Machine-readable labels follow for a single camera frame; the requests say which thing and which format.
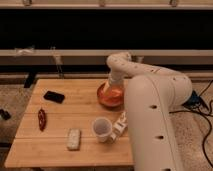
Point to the long grey rail shelf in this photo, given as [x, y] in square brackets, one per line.
[96, 57]

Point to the white rectangular sponge block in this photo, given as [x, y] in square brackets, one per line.
[73, 142]

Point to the translucent amber gripper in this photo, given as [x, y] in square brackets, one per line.
[113, 90]

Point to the blue box on floor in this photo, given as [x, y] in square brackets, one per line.
[193, 101]

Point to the white plastic cup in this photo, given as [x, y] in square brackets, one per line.
[102, 128]

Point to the black rectangular phone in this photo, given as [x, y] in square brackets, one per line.
[55, 97]

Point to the white labelled bottle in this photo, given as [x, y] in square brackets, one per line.
[119, 127]

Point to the orange round bowl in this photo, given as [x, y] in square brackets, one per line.
[108, 102]

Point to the black object on floor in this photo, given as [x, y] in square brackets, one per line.
[5, 114]

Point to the dark red chili pepper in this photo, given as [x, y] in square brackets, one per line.
[42, 119]

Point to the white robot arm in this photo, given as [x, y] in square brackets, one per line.
[150, 94]

